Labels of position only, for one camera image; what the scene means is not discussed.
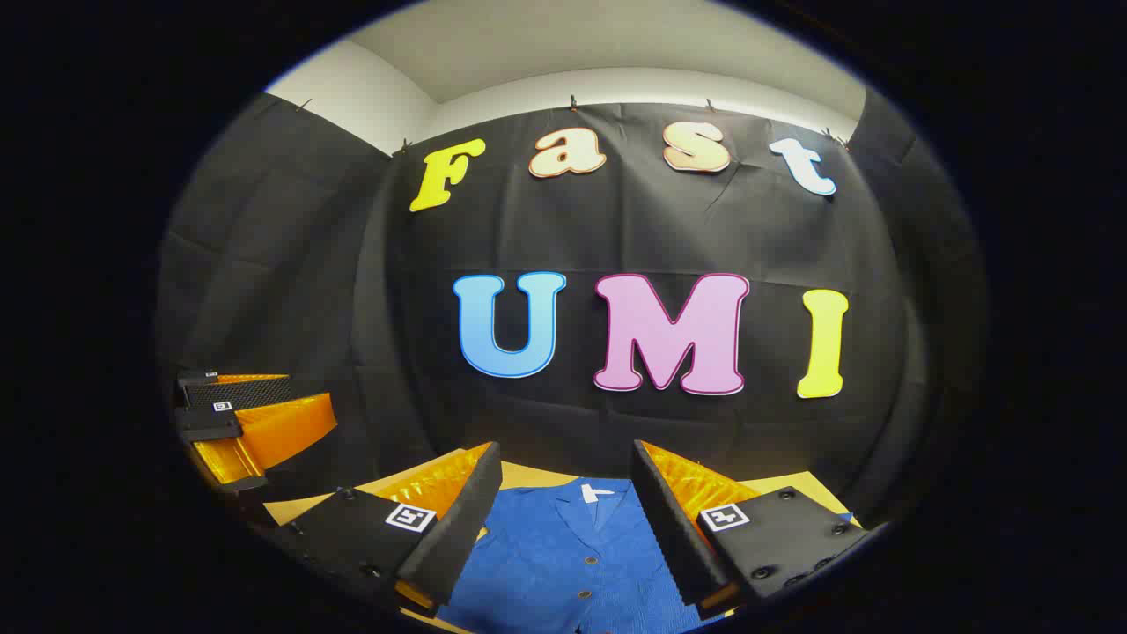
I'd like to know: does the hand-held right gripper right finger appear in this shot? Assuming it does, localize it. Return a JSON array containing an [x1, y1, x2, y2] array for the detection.
[[632, 440, 890, 617]]

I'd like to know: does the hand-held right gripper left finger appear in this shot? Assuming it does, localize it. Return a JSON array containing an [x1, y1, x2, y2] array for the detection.
[[264, 440, 503, 617]]

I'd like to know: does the blue button shirt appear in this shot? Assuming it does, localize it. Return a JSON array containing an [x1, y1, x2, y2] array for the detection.
[[438, 476, 732, 634]]

